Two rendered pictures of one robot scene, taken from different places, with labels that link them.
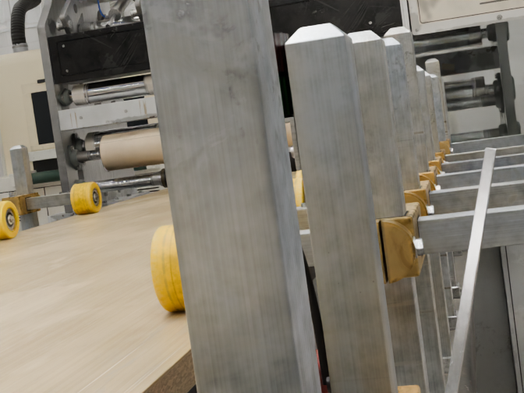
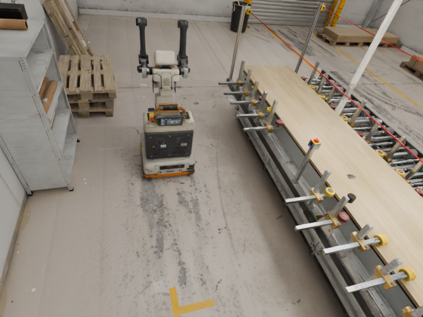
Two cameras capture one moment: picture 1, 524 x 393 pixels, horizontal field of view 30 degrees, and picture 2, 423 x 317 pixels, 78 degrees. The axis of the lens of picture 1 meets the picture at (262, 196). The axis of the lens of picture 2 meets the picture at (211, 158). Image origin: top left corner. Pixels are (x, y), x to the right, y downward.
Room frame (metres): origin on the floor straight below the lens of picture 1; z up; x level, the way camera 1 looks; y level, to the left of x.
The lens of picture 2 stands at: (1.09, -1.64, 2.50)
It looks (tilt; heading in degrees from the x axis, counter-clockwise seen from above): 43 degrees down; 146
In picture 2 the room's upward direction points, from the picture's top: 10 degrees clockwise
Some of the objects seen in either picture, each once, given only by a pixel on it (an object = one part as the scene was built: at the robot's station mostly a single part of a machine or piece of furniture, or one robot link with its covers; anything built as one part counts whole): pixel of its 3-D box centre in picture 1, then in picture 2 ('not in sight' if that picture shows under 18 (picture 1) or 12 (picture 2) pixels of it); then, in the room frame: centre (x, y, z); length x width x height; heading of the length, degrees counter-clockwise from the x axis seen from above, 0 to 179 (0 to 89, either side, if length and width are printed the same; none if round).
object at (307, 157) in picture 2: not in sight; (303, 165); (0.07, 0.07, 0.93); 0.05 x 0.05 x 0.45; 77
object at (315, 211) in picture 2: not in sight; (321, 221); (0.54, -0.06, 0.75); 0.26 x 0.01 x 0.10; 167
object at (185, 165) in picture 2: not in sight; (172, 166); (-0.95, -0.79, 0.23); 0.41 x 0.02 x 0.08; 77
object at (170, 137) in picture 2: not in sight; (167, 131); (-1.18, -0.76, 0.59); 0.55 x 0.34 x 0.83; 77
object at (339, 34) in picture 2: not in sight; (360, 34); (-4.34, 6.96, 0.23); 2.41 x 0.77 x 0.17; 79
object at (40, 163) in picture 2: not in sight; (36, 112); (-1.67, -2.01, 0.78); 0.90 x 0.45 x 1.55; 167
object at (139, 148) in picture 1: (277, 129); not in sight; (3.23, -0.08, 1.05); 1.43 x 0.12 x 0.12; 77
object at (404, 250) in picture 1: (390, 241); (359, 241); (0.84, -0.10, 0.95); 0.14 x 0.06 x 0.05; 167
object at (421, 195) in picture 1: (407, 209); (383, 277); (1.08, -0.16, 0.95); 0.14 x 0.06 x 0.05; 167
